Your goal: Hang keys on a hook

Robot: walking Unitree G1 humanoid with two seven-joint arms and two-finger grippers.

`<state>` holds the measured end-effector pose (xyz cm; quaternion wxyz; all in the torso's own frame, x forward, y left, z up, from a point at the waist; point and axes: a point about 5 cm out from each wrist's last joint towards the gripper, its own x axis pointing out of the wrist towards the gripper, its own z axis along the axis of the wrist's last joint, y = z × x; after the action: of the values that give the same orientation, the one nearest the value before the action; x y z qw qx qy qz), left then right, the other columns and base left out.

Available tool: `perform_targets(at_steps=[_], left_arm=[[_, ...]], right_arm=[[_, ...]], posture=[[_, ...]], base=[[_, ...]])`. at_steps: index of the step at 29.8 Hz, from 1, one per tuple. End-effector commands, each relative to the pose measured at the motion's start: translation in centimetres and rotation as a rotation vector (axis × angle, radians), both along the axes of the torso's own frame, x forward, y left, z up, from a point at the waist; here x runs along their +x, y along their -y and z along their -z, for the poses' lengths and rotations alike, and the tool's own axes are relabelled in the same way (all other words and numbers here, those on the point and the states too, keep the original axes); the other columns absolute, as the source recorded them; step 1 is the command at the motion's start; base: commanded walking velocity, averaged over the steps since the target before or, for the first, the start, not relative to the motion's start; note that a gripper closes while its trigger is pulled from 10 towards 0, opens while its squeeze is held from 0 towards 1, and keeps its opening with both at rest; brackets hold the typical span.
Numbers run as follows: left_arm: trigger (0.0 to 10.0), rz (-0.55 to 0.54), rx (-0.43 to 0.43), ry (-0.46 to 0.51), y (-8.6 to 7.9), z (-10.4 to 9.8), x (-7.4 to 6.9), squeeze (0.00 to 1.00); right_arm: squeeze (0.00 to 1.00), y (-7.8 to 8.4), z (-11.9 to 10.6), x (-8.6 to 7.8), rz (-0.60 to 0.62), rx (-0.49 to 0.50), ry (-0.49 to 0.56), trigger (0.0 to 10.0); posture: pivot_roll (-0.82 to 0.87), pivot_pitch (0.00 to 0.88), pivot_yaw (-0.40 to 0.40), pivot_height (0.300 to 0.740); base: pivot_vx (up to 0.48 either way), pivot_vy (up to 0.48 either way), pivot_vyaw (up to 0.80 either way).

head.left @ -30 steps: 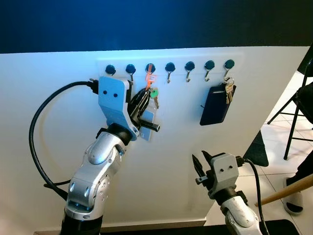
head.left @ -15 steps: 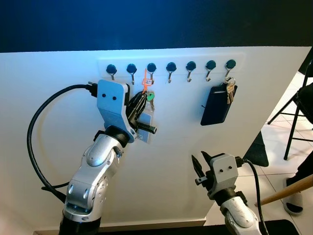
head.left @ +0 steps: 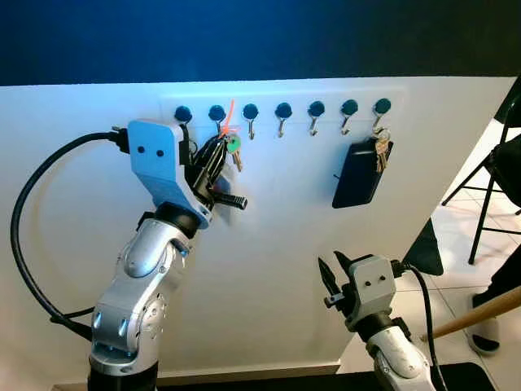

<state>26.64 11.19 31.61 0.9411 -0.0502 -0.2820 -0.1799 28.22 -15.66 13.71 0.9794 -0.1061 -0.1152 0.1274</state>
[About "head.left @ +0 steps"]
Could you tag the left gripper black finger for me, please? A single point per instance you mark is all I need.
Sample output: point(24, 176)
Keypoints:
point(207, 161)
point(221, 167)

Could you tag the black triangular board foot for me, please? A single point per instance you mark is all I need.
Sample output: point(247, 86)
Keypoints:
point(430, 257)

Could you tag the person's leg with slipper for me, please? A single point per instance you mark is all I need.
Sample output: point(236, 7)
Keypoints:
point(501, 293)

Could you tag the silver key bunch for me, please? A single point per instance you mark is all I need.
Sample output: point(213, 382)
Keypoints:
point(382, 151)

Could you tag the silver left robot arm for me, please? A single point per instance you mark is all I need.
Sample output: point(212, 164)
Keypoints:
point(142, 277)

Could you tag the navy blue pouch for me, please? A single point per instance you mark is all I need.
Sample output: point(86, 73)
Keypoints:
point(358, 175)

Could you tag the wooden stick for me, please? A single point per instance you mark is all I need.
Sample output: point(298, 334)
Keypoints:
point(472, 316)

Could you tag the black folding chair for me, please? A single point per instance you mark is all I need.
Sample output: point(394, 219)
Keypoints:
point(509, 163)

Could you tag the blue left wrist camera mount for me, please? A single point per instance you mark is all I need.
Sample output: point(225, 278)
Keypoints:
point(155, 159)

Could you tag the blue-capped metal hook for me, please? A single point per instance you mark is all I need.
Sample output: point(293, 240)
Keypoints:
point(316, 108)
point(216, 112)
point(349, 107)
point(382, 106)
point(183, 112)
point(283, 109)
point(251, 111)

